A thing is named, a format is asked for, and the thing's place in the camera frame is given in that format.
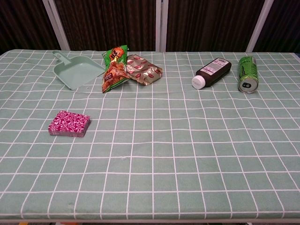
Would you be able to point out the white brown snack packet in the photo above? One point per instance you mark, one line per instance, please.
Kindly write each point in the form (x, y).
(143, 70)

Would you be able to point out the green orange snack bag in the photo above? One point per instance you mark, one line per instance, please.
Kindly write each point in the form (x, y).
(113, 70)

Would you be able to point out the mint green plastic dustpan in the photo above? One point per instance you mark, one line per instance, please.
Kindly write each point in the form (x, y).
(75, 72)

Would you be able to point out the green white grid tablecloth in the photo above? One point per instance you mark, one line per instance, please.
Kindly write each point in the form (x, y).
(164, 140)

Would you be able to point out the white partition frame post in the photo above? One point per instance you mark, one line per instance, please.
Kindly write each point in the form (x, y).
(57, 25)
(161, 25)
(259, 25)

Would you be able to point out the brown bottle white cap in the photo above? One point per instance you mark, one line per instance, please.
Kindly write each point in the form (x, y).
(214, 70)

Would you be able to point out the green drink can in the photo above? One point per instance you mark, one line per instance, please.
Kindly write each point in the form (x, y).
(248, 72)

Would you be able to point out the pink glittery pouch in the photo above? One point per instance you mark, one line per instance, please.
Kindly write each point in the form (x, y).
(70, 123)

